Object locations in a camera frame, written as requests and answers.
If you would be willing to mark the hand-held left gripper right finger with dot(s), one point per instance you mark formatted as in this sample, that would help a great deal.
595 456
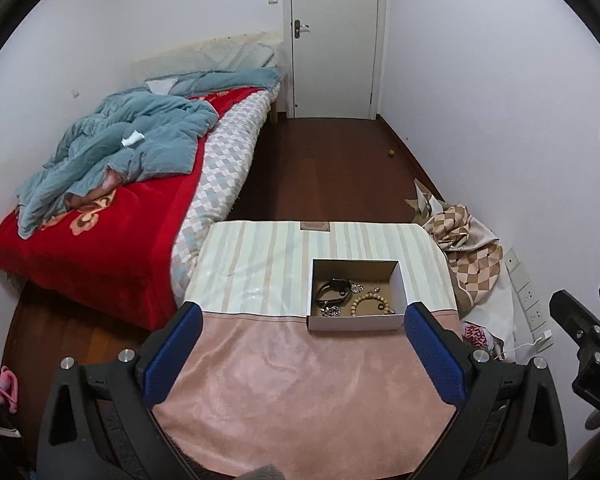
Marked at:
432 355

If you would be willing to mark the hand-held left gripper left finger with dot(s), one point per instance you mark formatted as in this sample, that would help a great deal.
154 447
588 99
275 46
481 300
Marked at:
172 355

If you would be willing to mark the white cardboard box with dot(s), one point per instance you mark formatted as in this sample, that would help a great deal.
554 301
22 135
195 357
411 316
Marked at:
355 322

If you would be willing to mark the black wrist watch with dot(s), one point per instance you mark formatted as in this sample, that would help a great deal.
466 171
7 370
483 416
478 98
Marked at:
336 284

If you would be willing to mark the white charger plug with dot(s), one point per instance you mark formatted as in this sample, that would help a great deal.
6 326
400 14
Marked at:
545 336

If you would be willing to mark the plastic bag with red print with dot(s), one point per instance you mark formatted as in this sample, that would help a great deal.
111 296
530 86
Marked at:
475 335

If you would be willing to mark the white power strip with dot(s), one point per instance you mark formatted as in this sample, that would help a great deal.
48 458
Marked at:
525 290

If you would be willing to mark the white cloth bag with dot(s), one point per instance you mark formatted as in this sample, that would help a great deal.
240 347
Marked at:
495 320

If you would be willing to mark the brown checked cloth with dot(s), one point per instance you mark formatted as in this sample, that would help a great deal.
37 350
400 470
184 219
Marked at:
470 255

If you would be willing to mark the pink striped tablecloth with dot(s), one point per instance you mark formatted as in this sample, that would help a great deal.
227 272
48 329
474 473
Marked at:
280 385

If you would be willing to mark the bed with red blanket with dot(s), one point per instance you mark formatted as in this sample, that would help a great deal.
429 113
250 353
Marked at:
105 260

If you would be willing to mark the pink plastic object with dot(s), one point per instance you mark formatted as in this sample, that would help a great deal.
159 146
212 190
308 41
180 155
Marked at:
5 385

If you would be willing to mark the dark bag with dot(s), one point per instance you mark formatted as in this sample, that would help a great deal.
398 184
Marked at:
0 450

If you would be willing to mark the checked grey white quilt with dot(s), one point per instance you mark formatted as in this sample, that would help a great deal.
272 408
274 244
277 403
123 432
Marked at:
225 160

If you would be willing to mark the white paper scrap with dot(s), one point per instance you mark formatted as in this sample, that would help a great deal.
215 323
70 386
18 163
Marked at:
132 138

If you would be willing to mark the teal blanket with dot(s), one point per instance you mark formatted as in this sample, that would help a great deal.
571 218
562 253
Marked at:
155 130

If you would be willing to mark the wooden bed leg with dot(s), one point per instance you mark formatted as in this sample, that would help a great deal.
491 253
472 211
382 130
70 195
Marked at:
274 110

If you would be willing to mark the white quilted pillow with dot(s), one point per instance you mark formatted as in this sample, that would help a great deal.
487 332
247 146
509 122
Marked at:
230 55

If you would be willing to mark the white door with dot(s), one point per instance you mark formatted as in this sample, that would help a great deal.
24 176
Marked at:
335 35

